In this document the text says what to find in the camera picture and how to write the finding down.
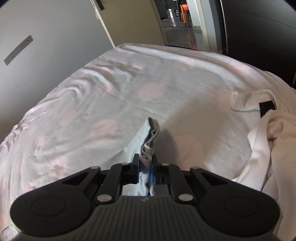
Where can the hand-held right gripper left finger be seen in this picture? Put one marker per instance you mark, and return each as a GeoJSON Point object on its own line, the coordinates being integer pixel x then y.
{"type": "Point", "coordinates": [137, 171]}

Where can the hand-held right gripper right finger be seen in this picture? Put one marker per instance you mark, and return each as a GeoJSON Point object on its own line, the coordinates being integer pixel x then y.
{"type": "Point", "coordinates": [152, 172]}

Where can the grey long-sleeve shirt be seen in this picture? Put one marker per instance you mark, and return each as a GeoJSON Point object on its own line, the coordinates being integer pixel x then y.
{"type": "Point", "coordinates": [144, 136]}

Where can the pink dotted bed sheet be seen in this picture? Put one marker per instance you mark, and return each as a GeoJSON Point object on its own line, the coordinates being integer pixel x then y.
{"type": "Point", "coordinates": [92, 92]}

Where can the white fleece garment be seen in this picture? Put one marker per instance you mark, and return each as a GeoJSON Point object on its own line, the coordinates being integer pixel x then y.
{"type": "Point", "coordinates": [261, 143]}

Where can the cream door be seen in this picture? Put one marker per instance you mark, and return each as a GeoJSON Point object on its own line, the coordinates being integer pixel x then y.
{"type": "Point", "coordinates": [129, 20]}

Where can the orange chair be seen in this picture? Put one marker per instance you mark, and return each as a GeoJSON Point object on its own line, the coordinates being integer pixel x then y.
{"type": "Point", "coordinates": [184, 10]}

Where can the dark wardrobe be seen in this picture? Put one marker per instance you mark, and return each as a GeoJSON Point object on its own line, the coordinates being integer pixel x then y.
{"type": "Point", "coordinates": [259, 27]}

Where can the white door frame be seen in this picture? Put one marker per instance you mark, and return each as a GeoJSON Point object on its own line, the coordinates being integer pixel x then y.
{"type": "Point", "coordinates": [205, 23]}

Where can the grey wall strip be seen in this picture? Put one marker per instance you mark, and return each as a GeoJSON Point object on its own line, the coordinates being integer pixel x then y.
{"type": "Point", "coordinates": [18, 49]}

